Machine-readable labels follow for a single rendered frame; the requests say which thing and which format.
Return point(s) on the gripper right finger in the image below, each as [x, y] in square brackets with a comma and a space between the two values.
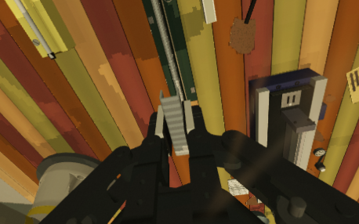
[260, 161]

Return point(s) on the small black and white knob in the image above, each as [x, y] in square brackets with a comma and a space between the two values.
[319, 152]
[320, 166]

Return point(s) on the yellow block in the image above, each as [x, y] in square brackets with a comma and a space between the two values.
[59, 34]

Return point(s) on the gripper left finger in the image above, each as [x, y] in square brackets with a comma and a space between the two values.
[129, 174]

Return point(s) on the beige flat sheet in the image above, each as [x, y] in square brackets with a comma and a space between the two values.
[2, 205]

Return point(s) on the brown cork pad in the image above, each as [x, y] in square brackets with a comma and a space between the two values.
[242, 35]

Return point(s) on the blue and white strip stand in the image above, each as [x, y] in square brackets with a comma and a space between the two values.
[286, 124]

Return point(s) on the white block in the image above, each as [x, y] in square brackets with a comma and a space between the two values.
[209, 11]

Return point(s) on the grey staple strip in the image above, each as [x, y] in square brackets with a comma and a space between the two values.
[174, 124]

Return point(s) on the black stick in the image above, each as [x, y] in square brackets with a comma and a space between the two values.
[250, 11]

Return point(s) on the white rod with black tip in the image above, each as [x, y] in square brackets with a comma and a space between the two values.
[35, 29]

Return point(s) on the grey stapler rail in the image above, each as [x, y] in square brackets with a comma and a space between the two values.
[167, 40]

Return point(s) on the white lined paper slip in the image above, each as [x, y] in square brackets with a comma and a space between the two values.
[237, 187]

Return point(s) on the dark green stapler body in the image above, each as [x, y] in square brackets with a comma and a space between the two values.
[185, 62]

